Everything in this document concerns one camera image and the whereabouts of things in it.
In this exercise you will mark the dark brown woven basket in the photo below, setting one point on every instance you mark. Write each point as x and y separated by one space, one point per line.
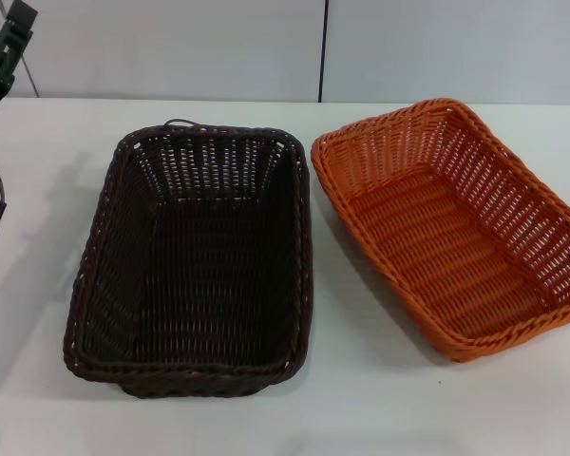
195 266

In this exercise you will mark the orange woven basket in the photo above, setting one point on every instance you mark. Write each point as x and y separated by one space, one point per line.
446 237

